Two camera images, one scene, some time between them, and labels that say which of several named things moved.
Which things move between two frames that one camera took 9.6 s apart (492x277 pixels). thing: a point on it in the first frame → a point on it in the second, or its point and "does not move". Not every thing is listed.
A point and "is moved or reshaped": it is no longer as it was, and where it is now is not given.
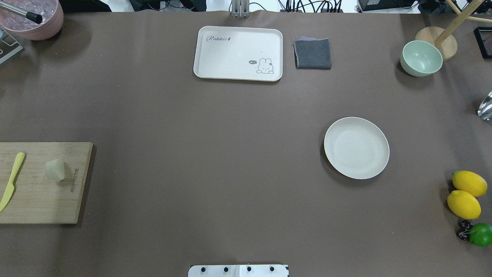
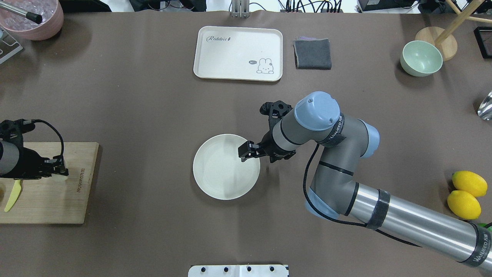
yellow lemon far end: (469, 182) does not move
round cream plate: (355, 148) is moved or reshaped
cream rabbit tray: (240, 53) does not move
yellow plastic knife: (19, 159) → (15, 194)
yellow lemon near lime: (464, 204) does not move
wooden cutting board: (37, 198) does not move
